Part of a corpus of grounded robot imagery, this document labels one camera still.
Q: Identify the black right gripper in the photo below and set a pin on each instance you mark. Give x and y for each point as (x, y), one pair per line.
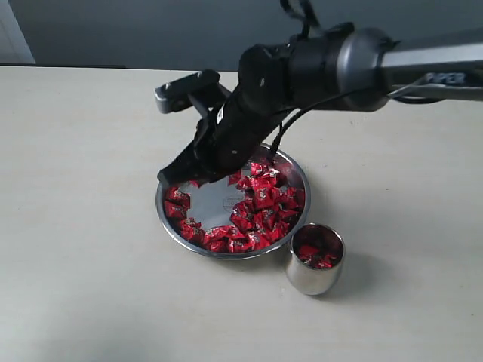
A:
(232, 136)

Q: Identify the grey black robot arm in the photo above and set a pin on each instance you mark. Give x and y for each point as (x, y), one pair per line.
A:
(344, 69)

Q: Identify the round steel bowl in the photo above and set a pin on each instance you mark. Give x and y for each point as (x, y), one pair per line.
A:
(252, 212)

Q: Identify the stainless steel cup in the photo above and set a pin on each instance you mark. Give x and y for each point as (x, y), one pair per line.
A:
(321, 274)

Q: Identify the red wrapped candy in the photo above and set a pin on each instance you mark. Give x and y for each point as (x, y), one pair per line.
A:
(307, 253)
(178, 197)
(174, 211)

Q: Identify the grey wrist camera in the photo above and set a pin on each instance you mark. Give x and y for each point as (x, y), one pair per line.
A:
(201, 90)

